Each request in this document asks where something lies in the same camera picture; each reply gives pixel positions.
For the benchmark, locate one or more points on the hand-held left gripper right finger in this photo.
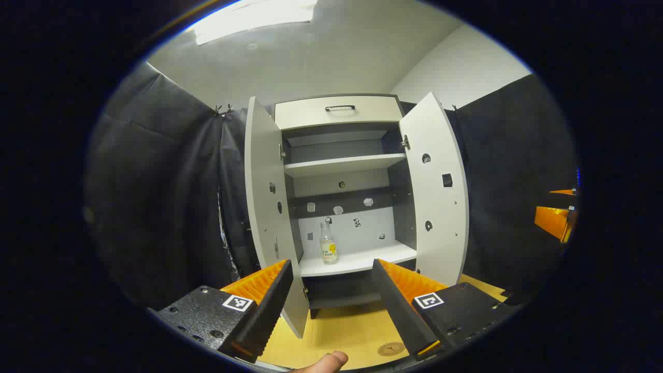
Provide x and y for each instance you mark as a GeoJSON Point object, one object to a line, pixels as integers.
{"type": "Point", "coordinates": [401, 311]}

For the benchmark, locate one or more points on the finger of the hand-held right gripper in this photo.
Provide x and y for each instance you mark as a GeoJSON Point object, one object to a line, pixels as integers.
{"type": "Point", "coordinates": [554, 220]}

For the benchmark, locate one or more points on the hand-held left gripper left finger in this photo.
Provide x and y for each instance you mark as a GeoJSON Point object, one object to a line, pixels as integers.
{"type": "Point", "coordinates": [264, 311]}

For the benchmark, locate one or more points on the clear glass bottle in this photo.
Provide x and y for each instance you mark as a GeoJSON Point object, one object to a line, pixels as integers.
{"type": "Point", "coordinates": [328, 248]}

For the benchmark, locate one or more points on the white cabinet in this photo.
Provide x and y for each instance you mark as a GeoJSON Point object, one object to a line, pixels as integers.
{"type": "Point", "coordinates": [352, 233]}

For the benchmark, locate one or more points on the white cabinet door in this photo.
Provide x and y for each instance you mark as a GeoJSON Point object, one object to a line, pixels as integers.
{"type": "Point", "coordinates": [435, 207]}
{"type": "Point", "coordinates": [264, 197]}

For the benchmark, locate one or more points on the white cabinet shelf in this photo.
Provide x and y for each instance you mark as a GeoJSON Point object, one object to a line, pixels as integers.
{"type": "Point", "coordinates": [357, 259]}
{"type": "Point", "coordinates": [342, 165]}

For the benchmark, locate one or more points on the metal door hinge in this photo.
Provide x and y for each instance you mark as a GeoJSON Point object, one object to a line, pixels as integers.
{"type": "Point", "coordinates": [405, 142]}
{"type": "Point", "coordinates": [282, 152]}

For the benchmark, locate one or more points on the white cabinet drawer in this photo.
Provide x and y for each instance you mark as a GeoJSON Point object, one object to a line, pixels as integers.
{"type": "Point", "coordinates": [311, 115]}

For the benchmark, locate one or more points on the black backdrop cloth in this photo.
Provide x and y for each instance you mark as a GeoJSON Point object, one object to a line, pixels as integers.
{"type": "Point", "coordinates": [155, 207]}

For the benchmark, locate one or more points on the ceiling light panel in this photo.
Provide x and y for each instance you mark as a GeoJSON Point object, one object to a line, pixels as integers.
{"type": "Point", "coordinates": [248, 18]}

